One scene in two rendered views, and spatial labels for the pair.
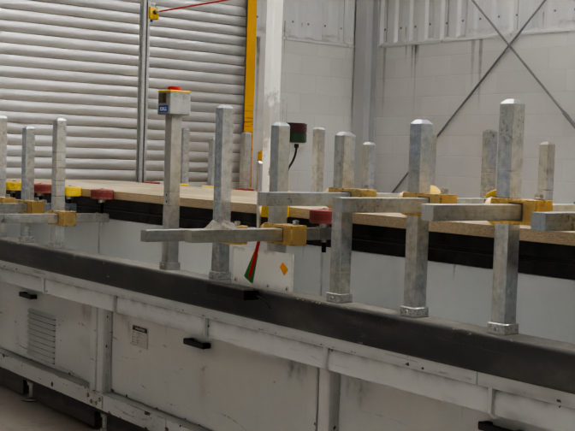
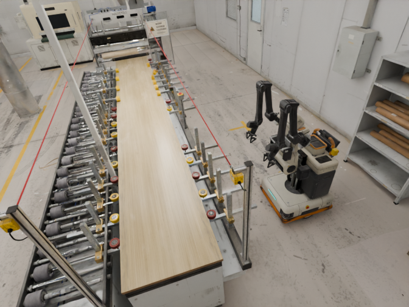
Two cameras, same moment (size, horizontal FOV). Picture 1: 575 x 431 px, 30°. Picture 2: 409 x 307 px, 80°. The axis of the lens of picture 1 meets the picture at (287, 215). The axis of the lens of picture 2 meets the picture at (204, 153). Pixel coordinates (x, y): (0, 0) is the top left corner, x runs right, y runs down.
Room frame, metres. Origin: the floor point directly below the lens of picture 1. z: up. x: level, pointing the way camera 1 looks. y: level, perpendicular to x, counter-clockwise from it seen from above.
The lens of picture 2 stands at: (5.70, 1.81, 2.56)
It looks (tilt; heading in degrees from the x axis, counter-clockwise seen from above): 39 degrees down; 205
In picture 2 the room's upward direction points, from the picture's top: 6 degrees counter-clockwise
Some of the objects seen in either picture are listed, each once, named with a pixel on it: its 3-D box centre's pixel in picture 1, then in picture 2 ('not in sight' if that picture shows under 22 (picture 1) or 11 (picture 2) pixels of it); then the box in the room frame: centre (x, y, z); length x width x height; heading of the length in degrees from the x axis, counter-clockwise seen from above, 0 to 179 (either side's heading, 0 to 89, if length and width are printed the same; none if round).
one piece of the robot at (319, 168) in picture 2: not in sight; (307, 165); (3.35, 2.00, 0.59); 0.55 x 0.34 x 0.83; 38
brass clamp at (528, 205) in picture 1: (517, 211); not in sight; (2.11, -0.45, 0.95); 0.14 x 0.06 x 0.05; 38
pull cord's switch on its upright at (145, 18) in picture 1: (146, 110); (64, 270); (5.42, 0.72, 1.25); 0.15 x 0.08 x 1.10; 38
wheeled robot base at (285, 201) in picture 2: not in sight; (294, 192); (3.40, 1.93, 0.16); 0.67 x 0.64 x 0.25; 128
